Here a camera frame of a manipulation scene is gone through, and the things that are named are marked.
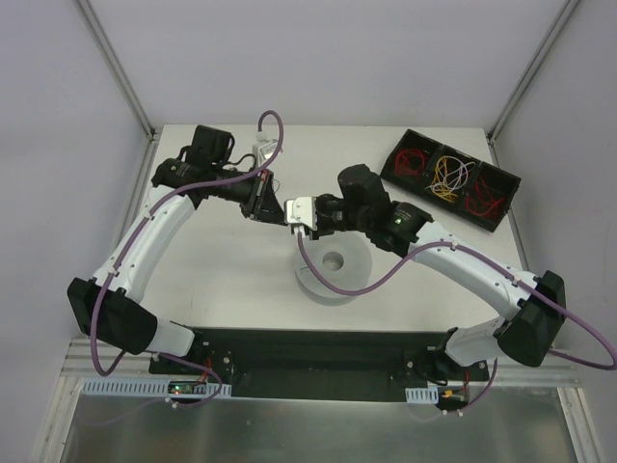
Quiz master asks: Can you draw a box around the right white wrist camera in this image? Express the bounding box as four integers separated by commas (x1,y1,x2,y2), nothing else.
283,197,317,236

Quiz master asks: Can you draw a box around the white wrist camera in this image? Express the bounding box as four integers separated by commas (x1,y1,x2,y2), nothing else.
252,131,280,166
283,197,317,236

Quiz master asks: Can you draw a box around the red wires right compartment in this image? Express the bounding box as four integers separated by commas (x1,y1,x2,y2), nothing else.
465,176,507,217

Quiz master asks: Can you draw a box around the aluminium frame rail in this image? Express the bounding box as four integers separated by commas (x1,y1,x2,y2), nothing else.
62,337,582,387

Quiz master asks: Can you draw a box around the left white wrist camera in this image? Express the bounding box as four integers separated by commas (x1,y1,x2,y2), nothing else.
252,131,280,166

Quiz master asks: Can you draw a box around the red wires compartment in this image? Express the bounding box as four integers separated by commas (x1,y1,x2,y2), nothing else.
394,148,431,178
465,176,507,217

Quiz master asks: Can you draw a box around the white wire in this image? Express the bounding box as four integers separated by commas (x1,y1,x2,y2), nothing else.
428,161,478,194

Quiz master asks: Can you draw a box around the white cable duct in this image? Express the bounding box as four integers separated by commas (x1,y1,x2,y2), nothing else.
82,378,231,399
405,385,440,405

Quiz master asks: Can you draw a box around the red wires left compartment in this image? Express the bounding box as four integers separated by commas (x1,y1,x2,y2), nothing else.
394,148,431,178

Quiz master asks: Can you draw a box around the black three-compartment bin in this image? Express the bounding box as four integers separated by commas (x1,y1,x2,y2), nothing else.
380,129,521,232

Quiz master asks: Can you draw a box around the right white cable duct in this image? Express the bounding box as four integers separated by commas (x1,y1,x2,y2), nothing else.
405,385,440,405

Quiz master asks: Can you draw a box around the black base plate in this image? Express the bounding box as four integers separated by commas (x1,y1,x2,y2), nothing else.
148,328,489,402

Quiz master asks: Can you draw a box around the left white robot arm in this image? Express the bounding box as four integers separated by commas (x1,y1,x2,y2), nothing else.
67,125,285,375

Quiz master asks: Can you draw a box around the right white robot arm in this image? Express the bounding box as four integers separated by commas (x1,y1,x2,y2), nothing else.
308,164,565,383

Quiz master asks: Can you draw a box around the grey plastic spool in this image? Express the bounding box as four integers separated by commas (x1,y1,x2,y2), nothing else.
293,232,372,306

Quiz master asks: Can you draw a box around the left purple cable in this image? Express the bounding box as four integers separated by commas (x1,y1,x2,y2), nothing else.
89,110,284,411

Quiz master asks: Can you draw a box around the left white cable duct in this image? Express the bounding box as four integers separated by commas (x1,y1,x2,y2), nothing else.
82,378,231,399

